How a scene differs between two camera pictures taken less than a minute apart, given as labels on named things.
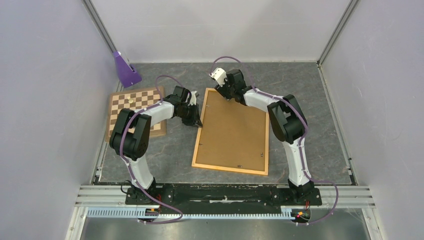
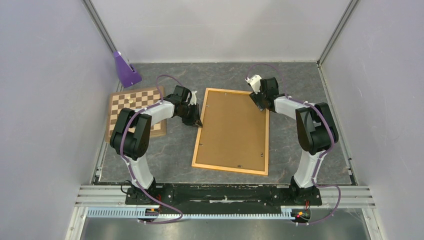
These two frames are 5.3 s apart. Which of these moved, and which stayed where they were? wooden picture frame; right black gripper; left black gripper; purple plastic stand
Moved: right black gripper
Stayed: purple plastic stand; left black gripper; wooden picture frame
